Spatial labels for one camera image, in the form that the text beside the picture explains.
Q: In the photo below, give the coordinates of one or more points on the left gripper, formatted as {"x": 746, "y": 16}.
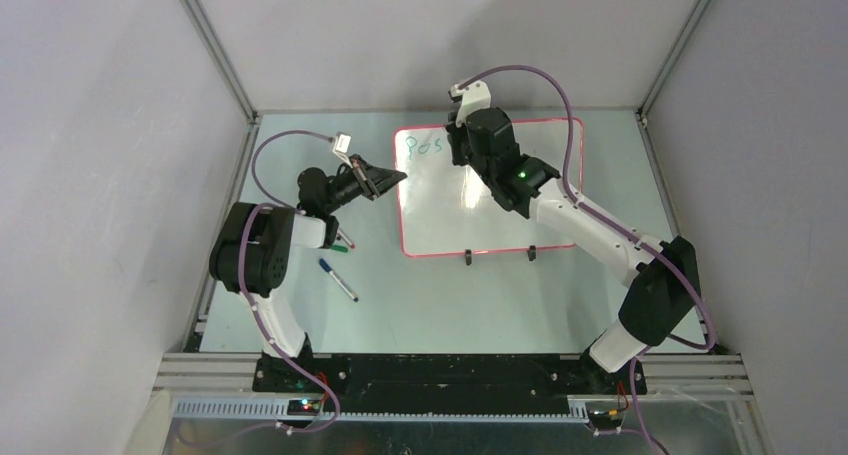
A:
{"x": 372, "y": 181}

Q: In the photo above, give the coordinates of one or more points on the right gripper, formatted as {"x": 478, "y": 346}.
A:
{"x": 456, "y": 135}

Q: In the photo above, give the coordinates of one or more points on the pink framed whiteboard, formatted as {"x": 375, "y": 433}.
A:
{"x": 446, "y": 210}

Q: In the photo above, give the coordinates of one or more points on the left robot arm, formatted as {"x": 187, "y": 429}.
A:
{"x": 251, "y": 254}

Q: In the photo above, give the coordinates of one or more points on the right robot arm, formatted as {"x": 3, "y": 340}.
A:
{"x": 661, "y": 277}

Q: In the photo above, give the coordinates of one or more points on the red whiteboard marker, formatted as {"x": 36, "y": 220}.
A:
{"x": 346, "y": 239}

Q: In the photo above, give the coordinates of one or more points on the blue whiteboard marker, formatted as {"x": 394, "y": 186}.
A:
{"x": 338, "y": 280}

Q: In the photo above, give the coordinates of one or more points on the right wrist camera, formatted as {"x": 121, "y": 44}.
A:
{"x": 471, "y": 98}

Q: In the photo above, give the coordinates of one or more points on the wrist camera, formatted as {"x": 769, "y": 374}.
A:
{"x": 471, "y": 98}
{"x": 340, "y": 146}

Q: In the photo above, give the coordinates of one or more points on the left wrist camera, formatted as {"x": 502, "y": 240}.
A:
{"x": 340, "y": 146}

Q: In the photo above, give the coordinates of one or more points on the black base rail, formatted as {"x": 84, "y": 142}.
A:
{"x": 445, "y": 385}

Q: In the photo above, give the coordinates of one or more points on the aluminium frame front rail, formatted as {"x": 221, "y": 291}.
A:
{"x": 219, "y": 385}

